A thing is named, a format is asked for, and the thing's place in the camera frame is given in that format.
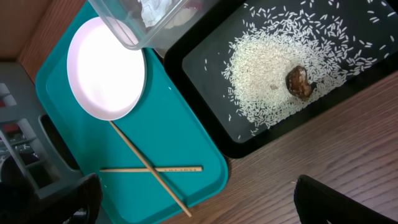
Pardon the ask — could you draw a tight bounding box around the grey dish rack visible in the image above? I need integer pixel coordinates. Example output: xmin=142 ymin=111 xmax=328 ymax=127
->
xmin=0 ymin=60 xmax=113 ymax=224

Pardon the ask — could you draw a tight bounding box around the black tray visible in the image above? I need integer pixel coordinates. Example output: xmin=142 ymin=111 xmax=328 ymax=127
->
xmin=164 ymin=1 xmax=397 ymax=158

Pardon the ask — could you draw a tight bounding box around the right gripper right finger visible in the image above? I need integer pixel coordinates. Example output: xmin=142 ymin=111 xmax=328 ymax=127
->
xmin=294 ymin=175 xmax=397 ymax=224

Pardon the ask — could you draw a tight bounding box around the white rice pile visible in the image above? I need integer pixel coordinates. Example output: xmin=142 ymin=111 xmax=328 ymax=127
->
xmin=203 ymin=0 xmax=398 ymax=141

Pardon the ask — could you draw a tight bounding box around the clear plastic bin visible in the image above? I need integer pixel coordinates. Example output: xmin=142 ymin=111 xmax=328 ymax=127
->
xmin=89 ymin=0 xmax=218 ymax=52

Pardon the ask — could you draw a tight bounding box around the white napkin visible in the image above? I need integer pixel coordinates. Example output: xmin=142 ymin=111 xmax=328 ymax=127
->
xmin=138 ymin=0 xmax=172 ymax=27

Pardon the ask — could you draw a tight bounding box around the wooden chopstick with markings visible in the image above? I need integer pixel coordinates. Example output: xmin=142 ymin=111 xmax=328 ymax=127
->
xmin=100 ymin=166 xmax=203 ymax=173

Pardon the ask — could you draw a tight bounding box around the teal serving tray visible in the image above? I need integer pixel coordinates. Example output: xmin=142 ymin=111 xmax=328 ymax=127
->
xmin=35 ymin=3 xmax=228 ymax=223

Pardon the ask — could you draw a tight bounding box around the brown food scrap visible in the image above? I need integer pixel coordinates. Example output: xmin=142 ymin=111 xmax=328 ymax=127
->
xmin=285 ymin=65 xmax=313 ymax=101

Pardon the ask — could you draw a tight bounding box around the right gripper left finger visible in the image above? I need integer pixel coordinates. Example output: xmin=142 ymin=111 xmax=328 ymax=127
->
xmin=1 ymin=157 xmax=103 ymax=223

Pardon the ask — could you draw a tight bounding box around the large pink plate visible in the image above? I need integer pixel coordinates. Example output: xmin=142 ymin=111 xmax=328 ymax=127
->
xmin=67 ymin=17 xmax=147 ymax=121

